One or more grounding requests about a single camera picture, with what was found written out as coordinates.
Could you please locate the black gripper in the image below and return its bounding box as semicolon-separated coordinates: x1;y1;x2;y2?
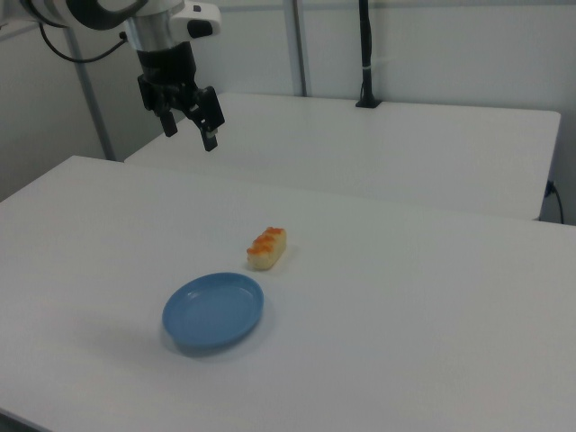
136;41;227;153

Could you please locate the bread with orange topping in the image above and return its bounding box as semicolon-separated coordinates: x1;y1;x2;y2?
245;226;288;273

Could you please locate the blue plastic plate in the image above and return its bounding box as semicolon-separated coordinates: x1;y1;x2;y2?
161;271;266;350

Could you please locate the white side table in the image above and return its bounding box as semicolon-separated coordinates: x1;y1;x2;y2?
123;91;562;221

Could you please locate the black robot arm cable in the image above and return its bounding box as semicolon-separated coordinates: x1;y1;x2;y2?
38;22;130;63

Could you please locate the black camera stand pole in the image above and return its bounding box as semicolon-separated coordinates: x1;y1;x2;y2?
355;0;383;109

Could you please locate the black wall power cable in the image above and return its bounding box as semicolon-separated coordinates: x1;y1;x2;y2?
544;179;566;225

